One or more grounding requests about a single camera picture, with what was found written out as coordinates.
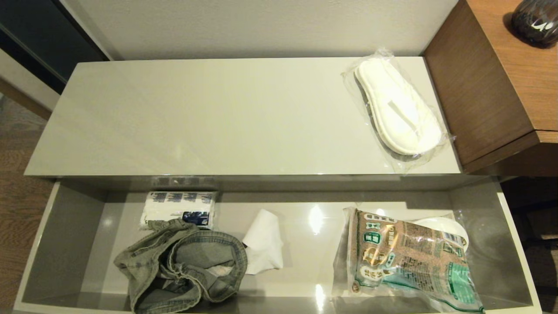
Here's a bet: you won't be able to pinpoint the white slippers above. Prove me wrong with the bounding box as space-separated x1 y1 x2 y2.
341 48 456 175

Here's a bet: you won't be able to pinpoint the faded denim jeans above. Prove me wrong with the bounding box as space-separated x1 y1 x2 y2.
113 218 248 314

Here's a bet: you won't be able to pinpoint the glossy white low cabinet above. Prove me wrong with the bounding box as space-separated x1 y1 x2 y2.
24 57 497 192

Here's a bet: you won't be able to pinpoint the white tissue pack blue print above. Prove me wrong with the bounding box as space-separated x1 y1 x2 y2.
139 191 218 230

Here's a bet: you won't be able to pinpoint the brown green snack bag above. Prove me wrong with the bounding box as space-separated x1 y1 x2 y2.
333 207 487 314

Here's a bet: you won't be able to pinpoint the white bowl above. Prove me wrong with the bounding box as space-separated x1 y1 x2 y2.
410 217 470 253

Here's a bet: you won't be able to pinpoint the brown wooden desk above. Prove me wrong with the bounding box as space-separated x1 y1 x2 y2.
423 0 558 177

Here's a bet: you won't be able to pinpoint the wooden skirting board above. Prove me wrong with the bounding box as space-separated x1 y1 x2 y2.
0 78 53 120

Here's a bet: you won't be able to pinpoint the dark door panel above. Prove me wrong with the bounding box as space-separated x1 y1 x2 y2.
0 0 109 94

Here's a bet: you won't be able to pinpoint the dark glass vase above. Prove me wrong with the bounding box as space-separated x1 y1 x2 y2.
511 0 558 48

